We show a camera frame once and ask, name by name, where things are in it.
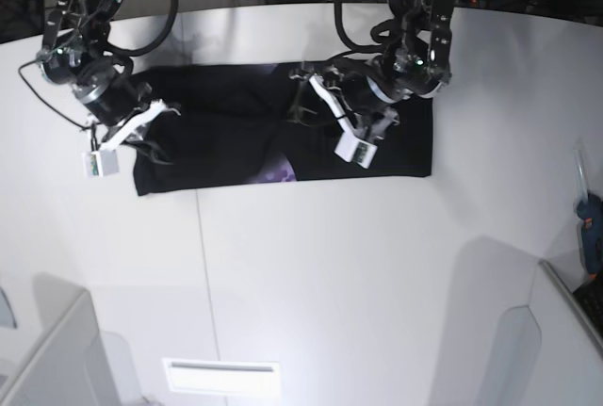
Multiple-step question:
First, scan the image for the blue glue gun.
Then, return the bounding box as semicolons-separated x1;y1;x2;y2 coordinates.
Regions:
576;193;602;275

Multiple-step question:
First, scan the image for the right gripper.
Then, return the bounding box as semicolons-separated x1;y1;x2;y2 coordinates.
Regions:
73;69;182;151

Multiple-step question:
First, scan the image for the white partition panel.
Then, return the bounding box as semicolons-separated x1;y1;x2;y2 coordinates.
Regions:
1;289;122;405
478;262;602;405

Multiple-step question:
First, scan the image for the right white partition panel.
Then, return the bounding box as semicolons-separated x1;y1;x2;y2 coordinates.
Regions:
478;262;602;405

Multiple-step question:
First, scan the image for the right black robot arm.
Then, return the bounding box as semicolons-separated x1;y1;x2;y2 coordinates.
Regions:
34;0;179;163

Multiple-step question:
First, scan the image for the left white partition panel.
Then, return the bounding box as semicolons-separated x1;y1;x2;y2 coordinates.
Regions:
1;289;122;405

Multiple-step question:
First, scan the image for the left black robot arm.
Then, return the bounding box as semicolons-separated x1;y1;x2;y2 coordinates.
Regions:
289;0;455;142

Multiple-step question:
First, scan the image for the black T-shirt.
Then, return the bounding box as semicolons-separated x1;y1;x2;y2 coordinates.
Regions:
133;64;433;196

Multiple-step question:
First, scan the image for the black keyboard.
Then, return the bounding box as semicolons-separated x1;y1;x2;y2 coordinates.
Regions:
573;271;603;334

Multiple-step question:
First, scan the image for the clear glue stick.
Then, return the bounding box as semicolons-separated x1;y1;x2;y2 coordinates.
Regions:
574;147;588;203

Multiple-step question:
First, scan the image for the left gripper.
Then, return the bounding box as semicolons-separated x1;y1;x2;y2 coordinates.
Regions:
289;65;400;138

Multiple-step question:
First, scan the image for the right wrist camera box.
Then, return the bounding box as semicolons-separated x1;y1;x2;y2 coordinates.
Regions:
82;151;120;178

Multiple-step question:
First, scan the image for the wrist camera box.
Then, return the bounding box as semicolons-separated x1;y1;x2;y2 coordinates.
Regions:
82;151;120;178
334;133;378;169

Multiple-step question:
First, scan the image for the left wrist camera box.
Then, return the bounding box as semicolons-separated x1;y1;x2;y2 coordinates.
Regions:
334;133;378;169

